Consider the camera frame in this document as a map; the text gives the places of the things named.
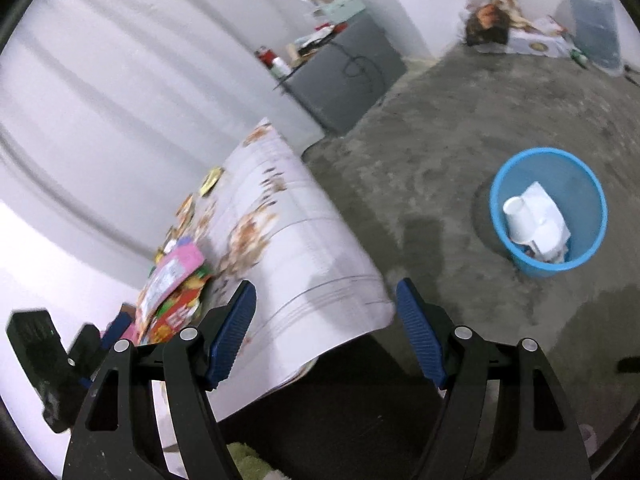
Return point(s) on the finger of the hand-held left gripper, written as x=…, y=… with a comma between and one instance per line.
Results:
x=85, y=350
x=117, y=330

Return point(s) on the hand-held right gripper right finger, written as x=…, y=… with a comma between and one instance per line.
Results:
x=420, y=335

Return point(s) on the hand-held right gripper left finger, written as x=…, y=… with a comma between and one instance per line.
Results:
x=232, y=335

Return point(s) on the red and green snack bag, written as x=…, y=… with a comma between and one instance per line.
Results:
x=180, y=312

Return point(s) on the orange and pink snack bag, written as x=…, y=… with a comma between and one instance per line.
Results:
x=170, y=275

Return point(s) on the white paper cup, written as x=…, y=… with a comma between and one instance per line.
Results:
x=517, y=220

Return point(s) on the white paper sheet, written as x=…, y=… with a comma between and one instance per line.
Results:
x=545, y=210

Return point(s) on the blue plastic trash bin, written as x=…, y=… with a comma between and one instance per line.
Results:
x=580, y=185

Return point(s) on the floral tablecloth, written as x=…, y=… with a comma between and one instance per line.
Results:
x=310, y=260

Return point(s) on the green fuzzy cushion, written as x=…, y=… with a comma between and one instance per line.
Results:
x=246, y=464

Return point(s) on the orange snack packet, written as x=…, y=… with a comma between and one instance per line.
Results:
x=185, y=208

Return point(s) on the yellow snack packet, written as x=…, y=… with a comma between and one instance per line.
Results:
x=212, y=181

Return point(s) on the grey cabinet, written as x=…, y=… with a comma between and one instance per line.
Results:
x=345, y=75

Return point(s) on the small white bottle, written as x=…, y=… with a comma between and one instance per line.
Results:
x=280, y=66

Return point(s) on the red thermos bottle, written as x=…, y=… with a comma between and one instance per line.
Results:
x=262, y=54

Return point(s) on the white printed box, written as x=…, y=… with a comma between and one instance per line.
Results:
x=537, y=40

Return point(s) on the dark snack bag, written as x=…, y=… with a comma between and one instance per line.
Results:
x=487, y=24

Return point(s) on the pale green box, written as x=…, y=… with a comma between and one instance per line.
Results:
x=342, y=7

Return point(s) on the blue water jug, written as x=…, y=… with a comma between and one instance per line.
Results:
x=592, y=20

